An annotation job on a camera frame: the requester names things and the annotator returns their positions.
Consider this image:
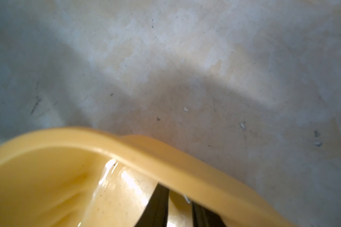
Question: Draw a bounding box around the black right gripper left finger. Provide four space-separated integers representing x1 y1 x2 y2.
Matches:
135 184 170 227

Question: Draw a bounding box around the yellow plastic storage box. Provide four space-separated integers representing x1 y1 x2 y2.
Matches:
0 128 292 227

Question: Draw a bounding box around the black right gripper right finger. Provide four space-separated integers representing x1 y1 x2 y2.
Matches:
191 202 226 227

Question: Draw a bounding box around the silver screw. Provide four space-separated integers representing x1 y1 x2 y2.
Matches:
183 195 191 204

